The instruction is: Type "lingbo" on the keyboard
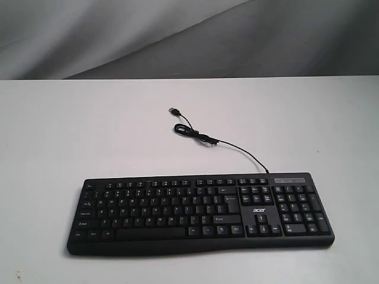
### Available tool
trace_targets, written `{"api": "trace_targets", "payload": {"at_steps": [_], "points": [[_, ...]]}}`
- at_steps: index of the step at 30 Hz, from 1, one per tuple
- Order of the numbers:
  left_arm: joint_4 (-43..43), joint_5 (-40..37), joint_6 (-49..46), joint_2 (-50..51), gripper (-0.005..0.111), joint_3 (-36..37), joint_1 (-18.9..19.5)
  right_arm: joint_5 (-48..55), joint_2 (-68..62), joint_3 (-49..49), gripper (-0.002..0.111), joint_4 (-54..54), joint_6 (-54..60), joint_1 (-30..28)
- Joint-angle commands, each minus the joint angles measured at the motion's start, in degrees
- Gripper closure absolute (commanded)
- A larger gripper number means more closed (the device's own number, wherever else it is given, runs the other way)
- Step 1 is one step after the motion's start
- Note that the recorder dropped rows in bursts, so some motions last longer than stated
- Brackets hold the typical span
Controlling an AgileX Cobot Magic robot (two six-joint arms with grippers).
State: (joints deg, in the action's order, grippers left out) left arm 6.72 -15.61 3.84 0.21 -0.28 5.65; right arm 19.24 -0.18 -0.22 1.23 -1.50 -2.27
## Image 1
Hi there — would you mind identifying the black acer keyboard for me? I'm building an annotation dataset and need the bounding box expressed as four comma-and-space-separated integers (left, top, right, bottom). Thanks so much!
67, 173, 335, 256

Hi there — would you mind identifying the grey backdrop cloth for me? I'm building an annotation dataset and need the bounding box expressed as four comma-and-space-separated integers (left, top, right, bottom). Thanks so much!
1, 1, 378, 80

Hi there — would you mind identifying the black USB cable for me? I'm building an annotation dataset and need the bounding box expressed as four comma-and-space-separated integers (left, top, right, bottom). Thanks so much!
168, 106, 270, 175

